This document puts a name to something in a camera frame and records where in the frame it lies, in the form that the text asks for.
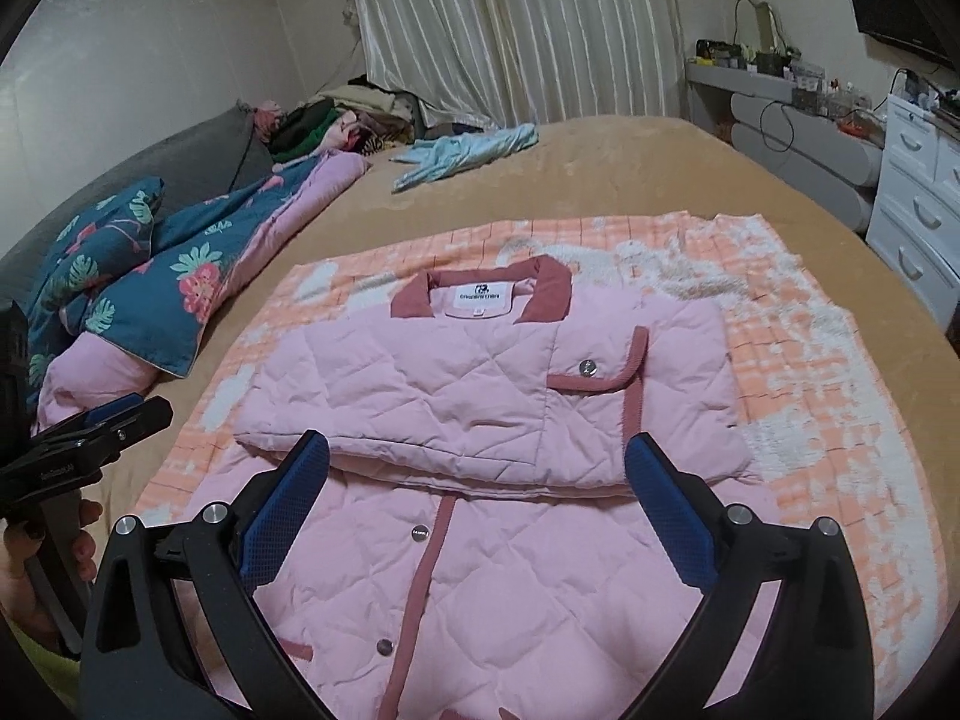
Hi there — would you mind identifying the pink quilted jacket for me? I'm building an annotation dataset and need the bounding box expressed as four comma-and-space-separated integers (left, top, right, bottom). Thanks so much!
225, 255, 796, 720

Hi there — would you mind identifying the light blue garment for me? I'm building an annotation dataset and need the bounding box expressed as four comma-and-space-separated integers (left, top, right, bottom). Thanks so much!
390, 124, 541, 192

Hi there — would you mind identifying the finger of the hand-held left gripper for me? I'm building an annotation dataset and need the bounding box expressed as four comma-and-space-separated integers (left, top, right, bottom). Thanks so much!
71, 397, 175, 470
34, 392, 145, 445

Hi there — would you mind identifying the person's left hand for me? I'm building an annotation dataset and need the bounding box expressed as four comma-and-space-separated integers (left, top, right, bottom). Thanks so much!
0, 499, 104, 653

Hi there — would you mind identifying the black cable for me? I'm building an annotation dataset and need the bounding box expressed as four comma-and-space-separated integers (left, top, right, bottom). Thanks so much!
757, 96, 797, 156

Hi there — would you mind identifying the cluster of small items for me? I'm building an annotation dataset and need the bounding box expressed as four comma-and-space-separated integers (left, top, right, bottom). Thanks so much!
694, 34, 893, 136

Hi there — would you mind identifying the tan bed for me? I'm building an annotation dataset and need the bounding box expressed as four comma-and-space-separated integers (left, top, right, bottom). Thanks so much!
30, 116, 960, 691

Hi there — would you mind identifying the pile of clothes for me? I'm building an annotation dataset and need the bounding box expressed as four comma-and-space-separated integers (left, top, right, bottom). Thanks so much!
255, 75, 421, 162

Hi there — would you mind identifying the orange plaid blanket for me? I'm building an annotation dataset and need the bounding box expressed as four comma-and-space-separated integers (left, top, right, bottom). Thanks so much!
154, 210, 953, 720

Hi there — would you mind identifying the white drawer cabinet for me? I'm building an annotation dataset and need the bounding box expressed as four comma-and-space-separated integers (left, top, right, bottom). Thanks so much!
866, 94, 960, 331

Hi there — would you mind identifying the blue floral quilt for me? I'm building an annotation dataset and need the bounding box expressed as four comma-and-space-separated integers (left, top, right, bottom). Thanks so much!
26, 154, 372, 428

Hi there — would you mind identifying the grey shelf unit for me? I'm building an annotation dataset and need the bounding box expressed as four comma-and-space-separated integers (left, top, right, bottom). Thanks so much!
684, 60, 884, 233

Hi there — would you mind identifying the grey headboard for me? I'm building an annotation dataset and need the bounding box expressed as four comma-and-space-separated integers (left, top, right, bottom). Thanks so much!
0, 101, 275, 263

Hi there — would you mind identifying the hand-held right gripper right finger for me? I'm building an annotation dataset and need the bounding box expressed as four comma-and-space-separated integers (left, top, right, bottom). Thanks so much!
624, 431, 875, 720

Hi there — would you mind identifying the white striped curtain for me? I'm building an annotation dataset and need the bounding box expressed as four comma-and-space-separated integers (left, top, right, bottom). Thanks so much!
345, 0, 687, 128

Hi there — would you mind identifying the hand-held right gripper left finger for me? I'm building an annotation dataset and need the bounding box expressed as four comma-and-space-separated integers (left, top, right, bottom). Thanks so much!
79, 429, 353, 720

